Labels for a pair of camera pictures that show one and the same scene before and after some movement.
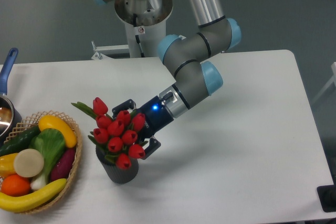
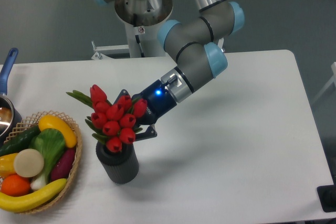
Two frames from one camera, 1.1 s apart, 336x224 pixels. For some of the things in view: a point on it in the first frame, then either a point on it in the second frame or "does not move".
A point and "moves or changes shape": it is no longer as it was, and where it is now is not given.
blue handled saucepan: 10,117 does not move
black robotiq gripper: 157,118 → 159,100
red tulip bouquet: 118,135 moves or changes shape
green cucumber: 20,142 does not move
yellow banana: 24,203 does not move
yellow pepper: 7,164 does not move
